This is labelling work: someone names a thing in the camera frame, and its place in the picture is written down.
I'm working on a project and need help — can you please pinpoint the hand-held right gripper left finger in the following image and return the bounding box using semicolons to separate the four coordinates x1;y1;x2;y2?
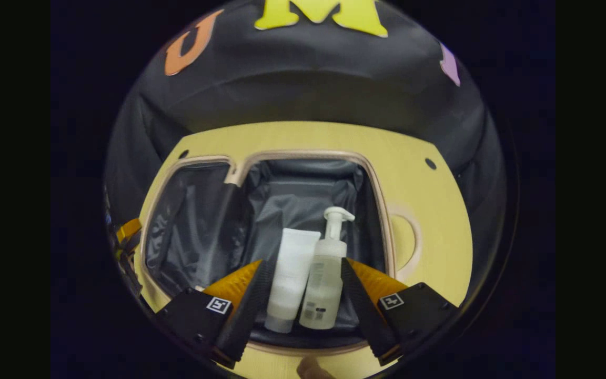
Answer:
154;259;277;370

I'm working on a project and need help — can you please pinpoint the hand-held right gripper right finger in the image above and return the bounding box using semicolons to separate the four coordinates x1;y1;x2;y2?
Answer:
340;257;460;367

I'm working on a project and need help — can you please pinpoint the clear pump bottle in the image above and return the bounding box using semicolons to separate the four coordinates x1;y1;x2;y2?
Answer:
299;206;356;331

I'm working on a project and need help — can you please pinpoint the white squeeze tube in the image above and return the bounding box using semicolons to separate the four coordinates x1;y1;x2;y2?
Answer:
265;228;322;334

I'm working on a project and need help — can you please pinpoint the pink suitcase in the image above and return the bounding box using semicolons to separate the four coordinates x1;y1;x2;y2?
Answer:
139;149;422;357

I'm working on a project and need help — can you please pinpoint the black backdrop cloth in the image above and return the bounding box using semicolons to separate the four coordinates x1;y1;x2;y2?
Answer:
104;0;509;306

